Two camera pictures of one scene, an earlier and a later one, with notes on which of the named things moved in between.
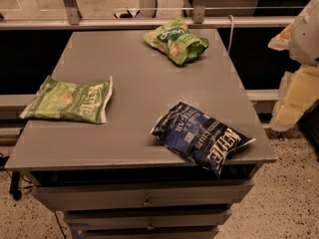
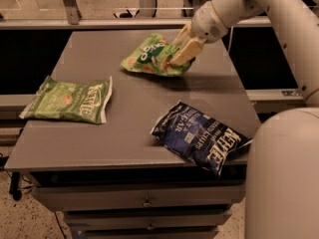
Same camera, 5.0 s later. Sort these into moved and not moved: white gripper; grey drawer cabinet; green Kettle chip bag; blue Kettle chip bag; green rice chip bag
Moved: white gripper; green rice chip bag
Not moved: green Kettle chip bag; grey drawer cabinet; blue Kettle chip bag
